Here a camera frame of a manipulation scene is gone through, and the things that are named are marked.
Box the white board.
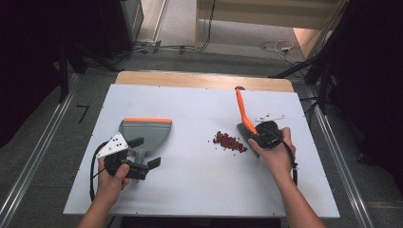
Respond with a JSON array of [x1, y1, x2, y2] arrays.
[[63, 83, 340, 219]]

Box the black hanging cables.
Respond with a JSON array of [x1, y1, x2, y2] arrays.
[[199, 0, 218, 51]]

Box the person's left hand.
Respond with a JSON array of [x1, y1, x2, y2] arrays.
[[96, 157, 131, 205]]

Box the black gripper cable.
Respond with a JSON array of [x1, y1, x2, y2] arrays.
[[89, 141, 110, 203], [268, 127, 299, 186]]

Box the pile of red beans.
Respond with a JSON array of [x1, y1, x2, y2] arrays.
[[208, 130, 249, 154]]

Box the wooden table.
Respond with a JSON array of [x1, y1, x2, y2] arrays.
[[114, 70, 295, 93]]

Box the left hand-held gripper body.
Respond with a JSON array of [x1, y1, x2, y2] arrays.
[[95, 131, 150, 181]]

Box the black metal stand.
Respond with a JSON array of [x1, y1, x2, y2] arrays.
[[56, 39, 123, 105], [268, 47, 336, 116]]

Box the grey dustpan with orange edge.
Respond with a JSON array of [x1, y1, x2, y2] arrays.
[[118, 117, 173, 166]]

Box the dark cabinet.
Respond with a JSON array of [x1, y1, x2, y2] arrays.
[[96, 0, 145, 60]]

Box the dark curtain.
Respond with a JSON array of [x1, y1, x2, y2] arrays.
[[317, 0, 403, 194], [0, 0, 104, 149]]

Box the aluminium floor rail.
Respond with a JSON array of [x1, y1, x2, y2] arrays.
[[0, 73, 80, 228], [302, 85, 376, 228]]

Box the white floor cable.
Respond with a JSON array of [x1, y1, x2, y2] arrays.
[[259, 39, 297, 62]]

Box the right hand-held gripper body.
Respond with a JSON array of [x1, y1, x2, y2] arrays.
[[254, 113, 286, 150]]

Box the person's right hand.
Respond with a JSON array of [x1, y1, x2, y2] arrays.
[[247, 126, 297, 182]]

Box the orange-handled grey brush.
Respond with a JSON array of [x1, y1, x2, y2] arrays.
[[234, 88, 262, 159]]

